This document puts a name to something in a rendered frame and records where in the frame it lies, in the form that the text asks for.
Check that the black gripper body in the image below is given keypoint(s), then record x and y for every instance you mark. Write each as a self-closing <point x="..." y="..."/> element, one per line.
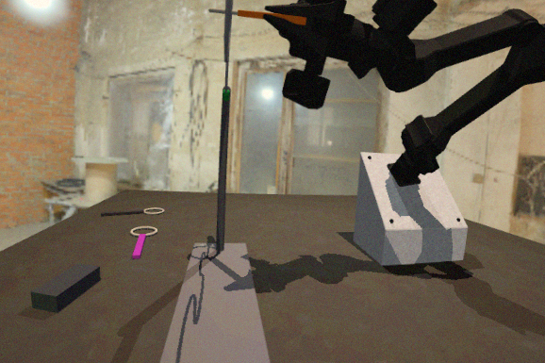
<point x="349" y="40"/>

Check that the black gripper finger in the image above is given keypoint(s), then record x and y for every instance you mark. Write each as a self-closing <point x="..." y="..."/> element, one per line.
<point x="303" y="43"/>
<point x="311" y="9"/>

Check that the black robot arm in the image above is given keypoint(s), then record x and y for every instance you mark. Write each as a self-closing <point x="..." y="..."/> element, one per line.
<point x="405" y="63"/>

